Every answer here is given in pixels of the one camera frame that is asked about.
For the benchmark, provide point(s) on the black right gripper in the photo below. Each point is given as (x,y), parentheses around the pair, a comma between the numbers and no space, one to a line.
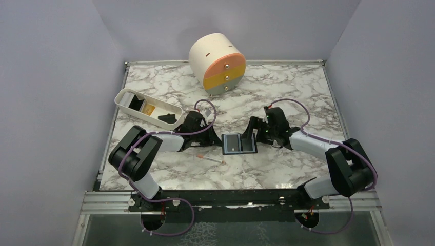
(255,123)

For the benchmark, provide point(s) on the white oblong tray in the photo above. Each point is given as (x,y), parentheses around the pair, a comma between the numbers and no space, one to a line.
(161,108)

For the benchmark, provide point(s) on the stack of cards in tray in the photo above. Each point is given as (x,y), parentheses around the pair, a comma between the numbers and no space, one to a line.
(132,101)

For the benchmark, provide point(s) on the orange capped syringe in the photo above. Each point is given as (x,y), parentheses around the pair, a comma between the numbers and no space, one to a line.
(210,159)

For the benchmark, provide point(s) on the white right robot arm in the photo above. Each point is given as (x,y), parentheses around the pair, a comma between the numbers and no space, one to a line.
(349,168)

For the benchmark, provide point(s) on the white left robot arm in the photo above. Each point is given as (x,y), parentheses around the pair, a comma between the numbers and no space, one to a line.
(137,150)

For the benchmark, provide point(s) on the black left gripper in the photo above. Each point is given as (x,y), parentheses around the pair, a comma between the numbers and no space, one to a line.
(212,138)

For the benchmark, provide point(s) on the black card holder wallet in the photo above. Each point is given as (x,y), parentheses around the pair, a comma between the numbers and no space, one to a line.
(248,145)

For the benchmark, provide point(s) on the cream round drawer cabinet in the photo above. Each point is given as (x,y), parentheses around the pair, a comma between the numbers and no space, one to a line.
(217,64)

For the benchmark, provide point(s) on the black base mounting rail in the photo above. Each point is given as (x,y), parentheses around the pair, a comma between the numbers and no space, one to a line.
(179,206)

